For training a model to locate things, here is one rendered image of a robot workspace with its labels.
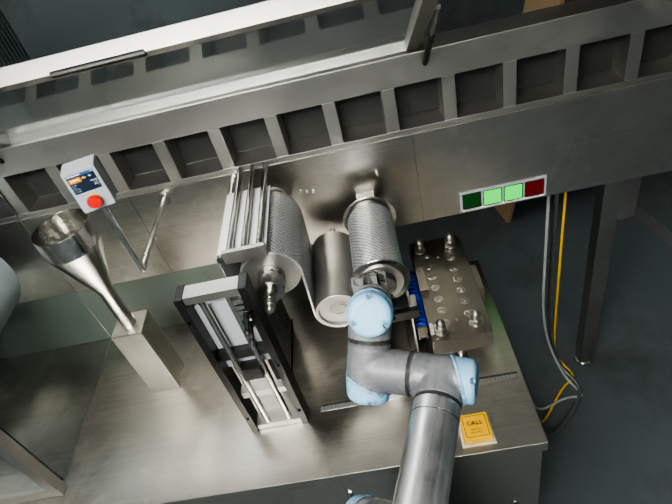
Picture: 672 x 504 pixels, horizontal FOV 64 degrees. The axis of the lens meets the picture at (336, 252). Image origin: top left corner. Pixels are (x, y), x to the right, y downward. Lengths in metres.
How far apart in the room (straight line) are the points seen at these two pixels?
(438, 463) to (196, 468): 0.90
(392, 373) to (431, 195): 0.79
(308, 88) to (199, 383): 0.94
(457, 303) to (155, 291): 0.96
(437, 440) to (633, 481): 1.69
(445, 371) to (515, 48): 0.85
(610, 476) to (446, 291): 1.16
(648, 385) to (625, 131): 1.34
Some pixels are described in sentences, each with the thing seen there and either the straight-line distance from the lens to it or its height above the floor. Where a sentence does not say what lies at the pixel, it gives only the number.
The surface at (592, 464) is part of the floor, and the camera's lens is 2.46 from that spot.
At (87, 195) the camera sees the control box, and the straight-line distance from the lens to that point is 1.23.
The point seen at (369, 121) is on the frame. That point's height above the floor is 1.46.
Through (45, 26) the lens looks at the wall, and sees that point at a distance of 3.61.
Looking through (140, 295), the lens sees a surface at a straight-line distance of 1.87.
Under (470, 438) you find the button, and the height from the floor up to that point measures 0.92.
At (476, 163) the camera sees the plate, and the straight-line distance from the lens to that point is 1.56.
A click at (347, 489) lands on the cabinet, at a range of 1.59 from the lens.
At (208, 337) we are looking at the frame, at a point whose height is 1.29.
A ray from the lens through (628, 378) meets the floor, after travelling 2.70.
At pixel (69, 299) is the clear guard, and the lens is 1.88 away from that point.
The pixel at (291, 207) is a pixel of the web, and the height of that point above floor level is 1.38.
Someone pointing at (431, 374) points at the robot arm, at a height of 1.45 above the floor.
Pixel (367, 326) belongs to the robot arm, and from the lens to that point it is 0.87.
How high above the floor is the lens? 2.18
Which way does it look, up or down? 41 degrees down
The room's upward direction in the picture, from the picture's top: 16 degrees counter-clockwise
